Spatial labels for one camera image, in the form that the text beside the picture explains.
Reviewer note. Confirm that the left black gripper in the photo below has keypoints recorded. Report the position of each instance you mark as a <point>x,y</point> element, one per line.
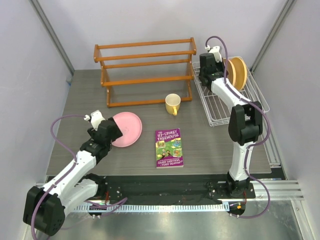
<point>117,133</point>

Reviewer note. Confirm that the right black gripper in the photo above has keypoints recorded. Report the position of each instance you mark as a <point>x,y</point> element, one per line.
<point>221,65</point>

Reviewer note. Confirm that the pink plate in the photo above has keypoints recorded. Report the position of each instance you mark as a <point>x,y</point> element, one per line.
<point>130,126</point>

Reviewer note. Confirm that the white wire dish rack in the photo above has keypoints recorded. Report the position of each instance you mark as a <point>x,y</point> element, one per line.
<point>216,111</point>

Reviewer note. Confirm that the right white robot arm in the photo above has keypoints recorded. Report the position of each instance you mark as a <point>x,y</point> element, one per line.
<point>226,78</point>

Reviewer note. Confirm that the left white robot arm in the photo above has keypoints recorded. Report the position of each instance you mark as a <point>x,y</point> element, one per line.
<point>47,207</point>

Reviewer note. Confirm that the orange wooden shelf rack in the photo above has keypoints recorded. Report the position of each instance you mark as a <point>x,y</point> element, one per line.
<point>130,72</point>

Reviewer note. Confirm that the front yellow plate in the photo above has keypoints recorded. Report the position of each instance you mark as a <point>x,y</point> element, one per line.
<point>231,73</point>

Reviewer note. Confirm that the yellow plate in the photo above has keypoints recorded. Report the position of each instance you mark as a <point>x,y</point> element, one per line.
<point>241,72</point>
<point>231,73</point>

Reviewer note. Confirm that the back yellow plate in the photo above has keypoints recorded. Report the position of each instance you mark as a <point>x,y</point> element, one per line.
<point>241,72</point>

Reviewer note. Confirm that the yellow mug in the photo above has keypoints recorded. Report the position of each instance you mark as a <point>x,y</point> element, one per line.
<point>172,103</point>

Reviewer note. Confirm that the purple treehouse book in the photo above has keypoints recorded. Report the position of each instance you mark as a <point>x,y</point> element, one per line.
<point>168,149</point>

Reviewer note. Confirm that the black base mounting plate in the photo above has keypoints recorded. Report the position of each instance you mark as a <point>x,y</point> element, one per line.
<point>171,190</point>

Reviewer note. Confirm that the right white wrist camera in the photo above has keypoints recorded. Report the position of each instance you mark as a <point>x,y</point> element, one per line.
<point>216,51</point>

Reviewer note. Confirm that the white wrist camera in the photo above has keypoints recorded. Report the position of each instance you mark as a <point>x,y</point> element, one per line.
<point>95,118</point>
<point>216,51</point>

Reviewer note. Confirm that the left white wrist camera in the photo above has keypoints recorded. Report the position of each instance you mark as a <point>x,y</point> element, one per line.
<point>95,118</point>

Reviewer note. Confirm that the white slotted cable duct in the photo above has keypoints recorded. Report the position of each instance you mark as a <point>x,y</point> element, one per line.
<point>87,208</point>

